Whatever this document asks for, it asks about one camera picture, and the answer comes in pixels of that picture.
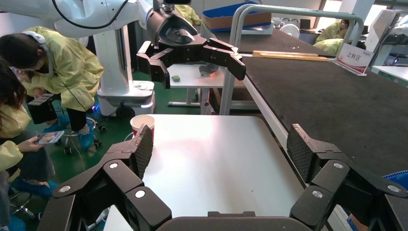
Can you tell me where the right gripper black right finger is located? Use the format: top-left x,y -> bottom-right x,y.
287,123 -> 408,231

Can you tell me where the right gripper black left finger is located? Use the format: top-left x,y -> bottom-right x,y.
38,124 -> 173,231

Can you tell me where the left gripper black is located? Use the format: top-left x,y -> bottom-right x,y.
136,9 -> 247,90

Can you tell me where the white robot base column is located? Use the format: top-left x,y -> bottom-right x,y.
94,25 -> 157,119

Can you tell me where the small white side table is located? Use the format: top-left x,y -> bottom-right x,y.
167,64 -> 246,116

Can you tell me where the grey object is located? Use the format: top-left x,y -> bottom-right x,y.
199,63 -> 219,78

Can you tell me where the blue corrugated plastic box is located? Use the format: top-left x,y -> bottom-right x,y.
382,170 -> 408,190

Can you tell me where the cardboard box with blue lining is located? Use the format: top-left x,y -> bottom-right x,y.
202,1 -> 273,33

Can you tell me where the wheeled stool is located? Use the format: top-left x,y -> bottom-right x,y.
62,116 -> 107,157

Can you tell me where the smartphone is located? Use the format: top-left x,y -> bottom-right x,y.
34,130 -> 65,145

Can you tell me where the red white paper cup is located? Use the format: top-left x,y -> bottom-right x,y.
130,115 -> 155,141

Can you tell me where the black handheld device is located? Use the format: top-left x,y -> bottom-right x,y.
27,93 -> 58,125

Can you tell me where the light wooden strip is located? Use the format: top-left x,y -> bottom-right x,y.
252,50 -> 336,59

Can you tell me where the black belt conveyor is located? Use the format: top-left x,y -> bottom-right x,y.
204,28 -> 408,231

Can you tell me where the dark wooden strip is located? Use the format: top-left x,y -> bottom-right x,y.
260,52 -> 330,62

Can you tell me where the white round fan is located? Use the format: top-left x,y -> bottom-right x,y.
280,23 -> 301,39

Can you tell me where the seated person holding phone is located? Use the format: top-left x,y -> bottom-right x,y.
0,59 -> 64,231

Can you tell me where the bending person in yellow coat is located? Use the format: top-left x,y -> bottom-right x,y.
0,26 -> 104,151

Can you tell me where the white background table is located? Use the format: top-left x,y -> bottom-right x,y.
371,65 -> 408,84

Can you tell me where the red white sign stand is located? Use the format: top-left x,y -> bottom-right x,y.
333,43 -> 374,77

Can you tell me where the distant person in yellow coat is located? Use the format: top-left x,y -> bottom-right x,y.
314,19 -> 351,45
314,38 -> 345,56

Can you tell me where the grey metal tube frame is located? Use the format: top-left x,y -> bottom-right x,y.
219,3 -> 365,116

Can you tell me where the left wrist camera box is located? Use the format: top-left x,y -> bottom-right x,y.
153,0 -> 192,13

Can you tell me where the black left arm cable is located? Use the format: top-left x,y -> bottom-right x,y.
51,0 -> 130,30

